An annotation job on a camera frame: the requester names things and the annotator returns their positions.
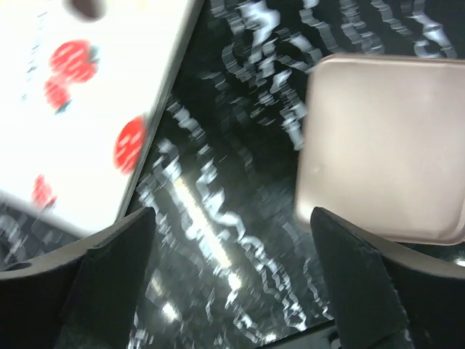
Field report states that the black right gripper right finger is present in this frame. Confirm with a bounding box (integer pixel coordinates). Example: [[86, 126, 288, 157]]
[[310, 207, 464, 348]]

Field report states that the heart dark chocolate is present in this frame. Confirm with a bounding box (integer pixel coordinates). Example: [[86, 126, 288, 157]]
[[67, 0, 107, 22]]

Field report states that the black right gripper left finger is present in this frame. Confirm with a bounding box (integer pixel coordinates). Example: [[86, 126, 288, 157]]
[[1, 207, 155, 348]]

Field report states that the strawberry print tray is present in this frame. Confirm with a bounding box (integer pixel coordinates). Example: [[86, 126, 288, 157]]
[[1, 1, 203, 236]]

